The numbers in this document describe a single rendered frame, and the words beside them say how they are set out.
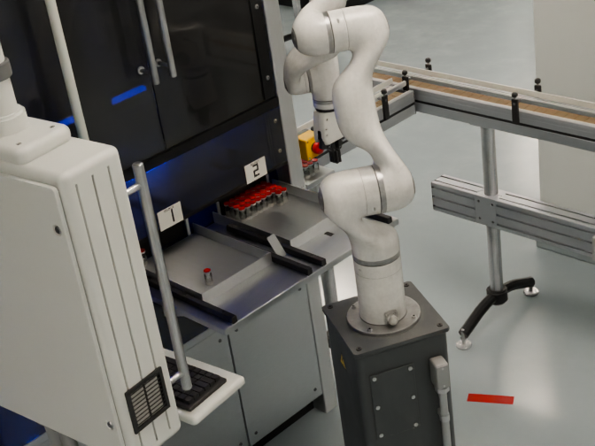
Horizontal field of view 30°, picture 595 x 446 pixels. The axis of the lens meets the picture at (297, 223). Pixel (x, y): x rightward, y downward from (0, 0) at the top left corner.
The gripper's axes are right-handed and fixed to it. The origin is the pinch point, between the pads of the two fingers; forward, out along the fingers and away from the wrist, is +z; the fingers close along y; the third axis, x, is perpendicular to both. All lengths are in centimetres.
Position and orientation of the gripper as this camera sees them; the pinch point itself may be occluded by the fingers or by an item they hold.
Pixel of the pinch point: (335, 155)
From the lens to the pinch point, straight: 319.6
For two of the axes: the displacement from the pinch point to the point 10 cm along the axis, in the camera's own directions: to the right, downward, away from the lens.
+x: 7.1, 2.5, -6.6
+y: -7.0, 4.2, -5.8
